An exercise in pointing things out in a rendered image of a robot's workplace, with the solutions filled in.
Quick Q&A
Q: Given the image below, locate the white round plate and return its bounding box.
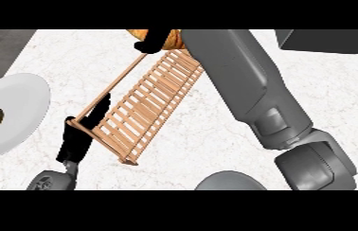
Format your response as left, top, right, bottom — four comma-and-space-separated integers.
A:
0, 72, 51, 156

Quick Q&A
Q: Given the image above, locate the wooden slatted tiered shelf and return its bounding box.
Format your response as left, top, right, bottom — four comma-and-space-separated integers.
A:
64, 48, 206, 167

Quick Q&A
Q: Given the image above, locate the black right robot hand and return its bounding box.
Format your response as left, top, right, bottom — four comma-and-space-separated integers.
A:
132, 29, 174, 55

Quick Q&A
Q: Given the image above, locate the dark grey flat appliance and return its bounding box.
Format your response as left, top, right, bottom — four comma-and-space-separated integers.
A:
0, 29, 38, 79

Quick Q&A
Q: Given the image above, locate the dark grey box appliance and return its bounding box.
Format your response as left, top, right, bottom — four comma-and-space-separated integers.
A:
273, 29, 358, 55

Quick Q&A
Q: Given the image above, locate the golden brown croissant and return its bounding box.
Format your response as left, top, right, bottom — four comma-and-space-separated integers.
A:
125, 29, 186, 51

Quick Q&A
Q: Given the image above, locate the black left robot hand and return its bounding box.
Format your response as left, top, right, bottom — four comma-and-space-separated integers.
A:
54, 92, 113, 164

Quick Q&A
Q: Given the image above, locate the grey rounded robot part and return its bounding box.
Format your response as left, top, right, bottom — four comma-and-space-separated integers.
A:
193, 169, 269, 191

